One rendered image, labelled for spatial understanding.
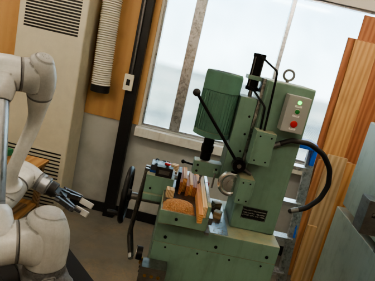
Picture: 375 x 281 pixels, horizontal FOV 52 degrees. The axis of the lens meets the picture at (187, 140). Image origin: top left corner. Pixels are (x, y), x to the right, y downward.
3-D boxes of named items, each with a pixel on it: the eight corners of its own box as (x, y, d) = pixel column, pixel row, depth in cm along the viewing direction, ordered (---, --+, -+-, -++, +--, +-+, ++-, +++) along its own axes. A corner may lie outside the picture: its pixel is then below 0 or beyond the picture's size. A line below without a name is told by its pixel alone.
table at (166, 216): (149, 172, 221) (150, 163, 220) (200, 183, 223) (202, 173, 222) (135, 217, 162) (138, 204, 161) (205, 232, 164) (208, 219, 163)
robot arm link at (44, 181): (46, 170, 186) (57, 176, 187) (37, 184, 188) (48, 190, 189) (39, 176, 177) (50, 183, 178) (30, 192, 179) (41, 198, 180)
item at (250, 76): (242, 87, 183) (251, 52, 179) (258, 91, 184) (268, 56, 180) (245, 89, 175) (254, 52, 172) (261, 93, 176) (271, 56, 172)
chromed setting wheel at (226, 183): (214, 192, 180) (220, 167, 177) (239, 197, 180) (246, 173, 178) (214, 194, 177) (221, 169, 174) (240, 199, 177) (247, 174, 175)
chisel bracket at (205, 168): (190, 171, 193) (194, 155, 191) (217, 177, 193) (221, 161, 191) (190, 176, 185) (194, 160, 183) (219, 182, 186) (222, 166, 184)
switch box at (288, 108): (276, 127, 173) (286, 92, 169) (297, 132, 173) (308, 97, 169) (279, 130, 167) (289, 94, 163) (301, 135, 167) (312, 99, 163)
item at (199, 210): (193, 172, 221) (195, 165, 221) (196, 172, 222) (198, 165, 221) (196, 223, 157) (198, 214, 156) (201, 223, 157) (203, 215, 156)
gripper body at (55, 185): (49, 183, 178) (67, 193, 180) (55, 177, 187) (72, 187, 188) (42, 196, 180) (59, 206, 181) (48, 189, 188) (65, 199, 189)
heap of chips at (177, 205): (163, 200, 171) (165, 193, 170) (193, 207, 172) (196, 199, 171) (162, 208, 163) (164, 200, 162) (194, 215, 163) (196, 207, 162)
